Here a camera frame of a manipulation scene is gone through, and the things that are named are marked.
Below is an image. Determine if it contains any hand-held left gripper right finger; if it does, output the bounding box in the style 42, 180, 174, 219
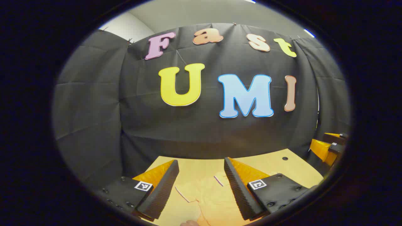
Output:
224, 157, 318, 221

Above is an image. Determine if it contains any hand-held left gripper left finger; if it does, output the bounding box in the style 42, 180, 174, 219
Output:
97, 159, 180, 220

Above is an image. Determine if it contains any orange T-shirt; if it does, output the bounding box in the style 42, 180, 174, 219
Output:
175, 171, 248, 226

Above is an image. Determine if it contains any black backdrop cloth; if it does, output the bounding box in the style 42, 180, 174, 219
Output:
52, 23, 351, 192

